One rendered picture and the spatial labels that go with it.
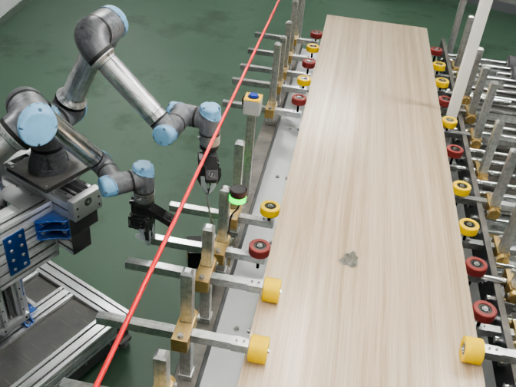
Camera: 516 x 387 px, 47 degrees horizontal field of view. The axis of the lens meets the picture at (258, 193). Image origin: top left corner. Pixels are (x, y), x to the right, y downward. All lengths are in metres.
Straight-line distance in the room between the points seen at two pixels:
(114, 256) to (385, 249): 1.74
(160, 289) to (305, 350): 1.55
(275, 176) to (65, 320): 1.22
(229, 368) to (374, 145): 1.31
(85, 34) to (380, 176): 1.39
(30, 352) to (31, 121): 1.29
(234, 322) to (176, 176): 1.99
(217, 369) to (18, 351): 1.02
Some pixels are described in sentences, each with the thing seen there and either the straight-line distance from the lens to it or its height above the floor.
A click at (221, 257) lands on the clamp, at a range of 2.21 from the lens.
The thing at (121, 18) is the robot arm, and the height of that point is 1.61.
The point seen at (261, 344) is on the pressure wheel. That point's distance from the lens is 1.78.
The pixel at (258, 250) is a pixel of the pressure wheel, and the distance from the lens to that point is 2.18.
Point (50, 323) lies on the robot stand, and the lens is 2.93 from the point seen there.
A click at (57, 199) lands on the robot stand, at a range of 2.34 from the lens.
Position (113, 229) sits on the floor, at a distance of 3.70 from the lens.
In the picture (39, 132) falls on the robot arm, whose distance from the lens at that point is 1.85.
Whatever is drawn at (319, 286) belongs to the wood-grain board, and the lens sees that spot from 2.09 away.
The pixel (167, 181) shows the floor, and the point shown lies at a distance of 4.09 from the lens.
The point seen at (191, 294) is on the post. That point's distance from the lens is 1.75.
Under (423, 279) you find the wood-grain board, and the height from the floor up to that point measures 0.90.
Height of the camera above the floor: 2.34
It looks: 36 degrees down
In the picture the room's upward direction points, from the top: 6 degrees clockwise
